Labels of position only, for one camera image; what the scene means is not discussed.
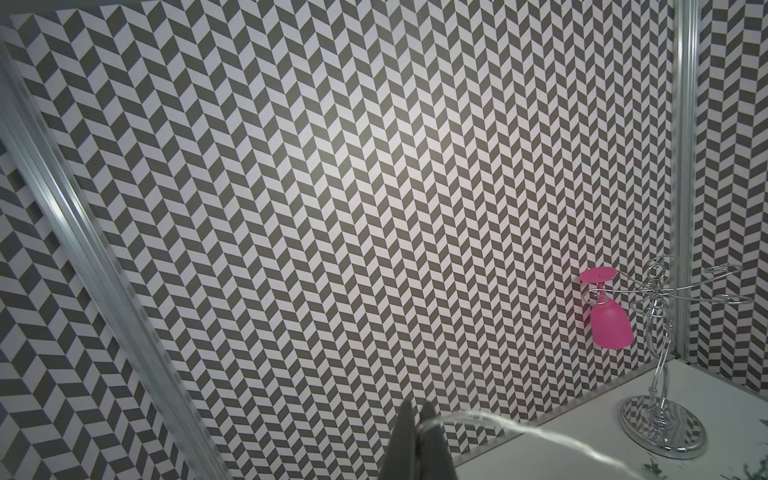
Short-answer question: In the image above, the small green christmas tree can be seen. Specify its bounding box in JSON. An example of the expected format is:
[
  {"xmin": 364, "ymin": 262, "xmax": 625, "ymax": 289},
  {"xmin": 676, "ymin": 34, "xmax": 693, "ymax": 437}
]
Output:
[{"xmin": 641, "ymin": 419, "xmax": 767, "ymax": 479}]

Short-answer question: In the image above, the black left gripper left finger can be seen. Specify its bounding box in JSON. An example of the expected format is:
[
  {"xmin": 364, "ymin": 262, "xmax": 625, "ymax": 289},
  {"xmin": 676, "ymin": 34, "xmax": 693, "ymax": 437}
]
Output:
[{"xmin": 378, "ymin": 400, "xmax": 418, "ymax": 480}]

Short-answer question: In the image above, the chrome wire glass rack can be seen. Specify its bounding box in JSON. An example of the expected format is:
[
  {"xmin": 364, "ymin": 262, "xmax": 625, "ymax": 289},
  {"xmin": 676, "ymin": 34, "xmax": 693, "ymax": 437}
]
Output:
[{"xmin": 580, "ymin": 256, "xmax": 750, "ymax": 460}]

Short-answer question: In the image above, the pink plastic wine glass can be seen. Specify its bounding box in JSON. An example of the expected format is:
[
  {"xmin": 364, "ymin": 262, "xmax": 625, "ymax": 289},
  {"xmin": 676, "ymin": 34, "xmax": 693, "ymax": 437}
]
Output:
[{"xmin": 579, "ymin": 267, "xmax": 634, "ymax": 350}]

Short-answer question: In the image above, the clear string light wire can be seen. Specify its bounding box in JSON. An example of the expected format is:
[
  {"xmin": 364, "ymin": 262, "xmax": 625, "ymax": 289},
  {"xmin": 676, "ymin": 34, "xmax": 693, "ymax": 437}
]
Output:
[{"xmin": 416, "ymin": 410, "xmax": 646, "ymax": 480}]

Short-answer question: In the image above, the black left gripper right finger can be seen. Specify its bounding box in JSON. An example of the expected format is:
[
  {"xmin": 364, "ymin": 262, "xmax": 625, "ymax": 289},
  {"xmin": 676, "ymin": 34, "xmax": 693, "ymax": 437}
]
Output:
[{"xmin": 418, "ymin": 402, "xmax": 458, "ymax": 480}]

